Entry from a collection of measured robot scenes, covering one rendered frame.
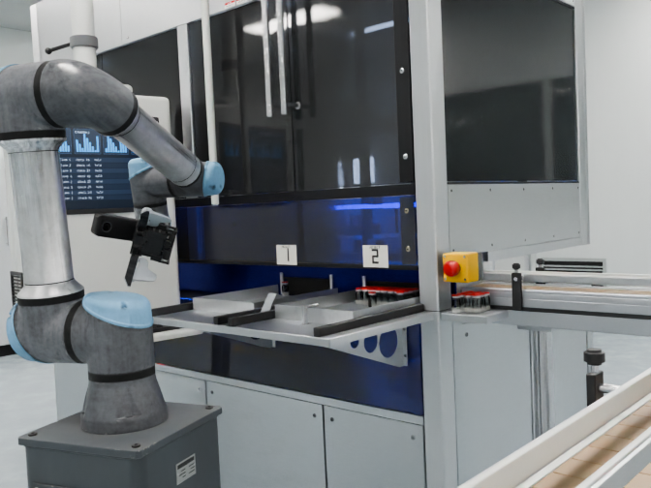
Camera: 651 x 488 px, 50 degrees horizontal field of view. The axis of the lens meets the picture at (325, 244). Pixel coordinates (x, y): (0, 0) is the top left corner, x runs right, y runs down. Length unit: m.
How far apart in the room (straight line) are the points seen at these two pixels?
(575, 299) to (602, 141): 4.81
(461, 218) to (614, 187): 4.63
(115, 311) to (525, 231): 1.35
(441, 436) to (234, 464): 0.86
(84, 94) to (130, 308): 0.37
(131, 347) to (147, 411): 0.12
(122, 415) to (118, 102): 0.54
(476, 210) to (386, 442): 0.68
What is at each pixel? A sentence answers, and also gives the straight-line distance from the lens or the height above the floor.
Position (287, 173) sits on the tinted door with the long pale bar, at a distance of 2.12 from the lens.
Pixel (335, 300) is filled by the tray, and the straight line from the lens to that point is 1.97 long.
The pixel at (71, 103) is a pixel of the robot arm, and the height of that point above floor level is 1.35.
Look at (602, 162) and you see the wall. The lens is 6.50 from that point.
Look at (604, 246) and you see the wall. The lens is 6.51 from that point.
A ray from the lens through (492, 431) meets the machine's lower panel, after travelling 2.11.
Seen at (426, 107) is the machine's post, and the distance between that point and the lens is 1.80.
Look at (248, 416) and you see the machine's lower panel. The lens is 2.37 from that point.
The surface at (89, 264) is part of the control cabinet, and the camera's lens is 2.29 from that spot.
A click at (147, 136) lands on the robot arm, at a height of 1.31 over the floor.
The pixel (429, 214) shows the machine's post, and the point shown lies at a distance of 1.79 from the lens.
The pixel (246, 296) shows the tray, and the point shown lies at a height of 0.89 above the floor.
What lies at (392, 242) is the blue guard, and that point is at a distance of 1.86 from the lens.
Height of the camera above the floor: 1.16
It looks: 3 degrees down
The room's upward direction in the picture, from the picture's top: 3 degrees counter-clockwise
